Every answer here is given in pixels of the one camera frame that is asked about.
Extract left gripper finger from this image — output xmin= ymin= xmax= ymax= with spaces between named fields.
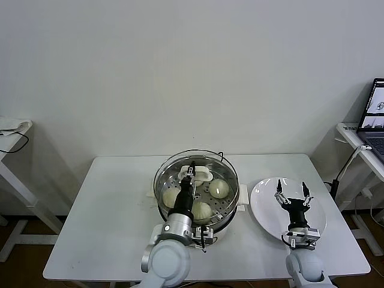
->
xmin=189 ymin=161 xmax=199 ymax=199
xmin=179 ymin=166 xmax=193 ymax=184

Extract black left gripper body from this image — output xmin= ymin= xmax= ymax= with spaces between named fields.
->
xmin=172 ymin=179 xmax=196 ymax=217

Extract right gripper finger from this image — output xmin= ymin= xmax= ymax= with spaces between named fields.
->
xmin=301 ymin=181 xmax=314 ymax=208
xmin=274 ymin=178 xmax=291 ymax=208

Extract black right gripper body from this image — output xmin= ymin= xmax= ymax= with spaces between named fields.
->
xmin=283 ymin=197 xmax=313 ymax=229

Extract round glass pot lid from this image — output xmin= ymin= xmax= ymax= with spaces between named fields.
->
xmin=153 ymin=149 xmax=240 ymax=224

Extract perforated stainless steel steamer basket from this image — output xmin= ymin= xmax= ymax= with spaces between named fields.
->
xmin=155 ymin=155 xmax=241 ymax=229

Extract white round plate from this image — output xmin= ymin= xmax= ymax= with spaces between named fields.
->
xmin=250 ymin=177 xmax=328 ymax=244

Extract black power adapter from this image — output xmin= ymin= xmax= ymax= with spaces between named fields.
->
xmin=323 ymin=179 xmax=340 ymax=199

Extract white side table with laptop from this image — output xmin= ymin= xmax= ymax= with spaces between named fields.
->
xmin=335 ymin=122 xmax=384 ymax=256

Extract grey open laptop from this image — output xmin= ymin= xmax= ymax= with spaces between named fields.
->
xmin=356 ymin=78 xmax=384 ymax=165

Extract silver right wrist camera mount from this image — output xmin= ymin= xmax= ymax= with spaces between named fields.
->
xmin=281 ymin=226 xmax=321 ymax=250

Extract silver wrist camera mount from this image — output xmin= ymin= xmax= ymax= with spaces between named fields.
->
xmin=191 ymin=226 xmax=215 ymax=253
xmin=281 ymin=226 xmax=321 ymax=250

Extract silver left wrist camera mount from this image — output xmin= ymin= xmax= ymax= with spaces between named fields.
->
xmin=191 ymin=226 xmax=215 ymax=253

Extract white laptop charging cable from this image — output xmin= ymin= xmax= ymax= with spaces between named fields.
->
xmin=338 ymin=145 xmax=371 ymax=181

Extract thin black cable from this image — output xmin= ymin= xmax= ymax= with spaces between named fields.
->
xmin=0 ymin=130 xmax=30 ymax=154

